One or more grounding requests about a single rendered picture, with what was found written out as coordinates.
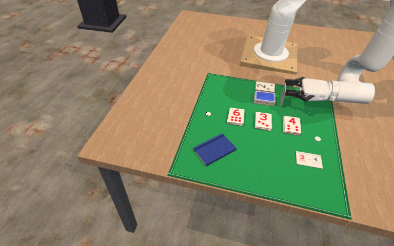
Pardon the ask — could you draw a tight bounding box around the blue notebook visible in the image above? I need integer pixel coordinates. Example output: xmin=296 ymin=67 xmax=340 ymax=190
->
xmin=193 ymin=133 xmax=237 ymax=166

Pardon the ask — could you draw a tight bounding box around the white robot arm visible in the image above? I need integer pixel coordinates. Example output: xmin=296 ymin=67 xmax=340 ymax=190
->
xmin=254 ymin=0 xmax=394 ymax=104

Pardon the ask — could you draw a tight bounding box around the green card cloth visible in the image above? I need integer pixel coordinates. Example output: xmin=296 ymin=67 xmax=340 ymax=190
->
xmin=172 ymin=75 xmax=347 ymax=215

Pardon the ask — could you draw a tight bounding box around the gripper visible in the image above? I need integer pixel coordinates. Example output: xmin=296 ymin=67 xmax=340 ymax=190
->
xmin=285 ymin=77 xmax=331 ymax=101

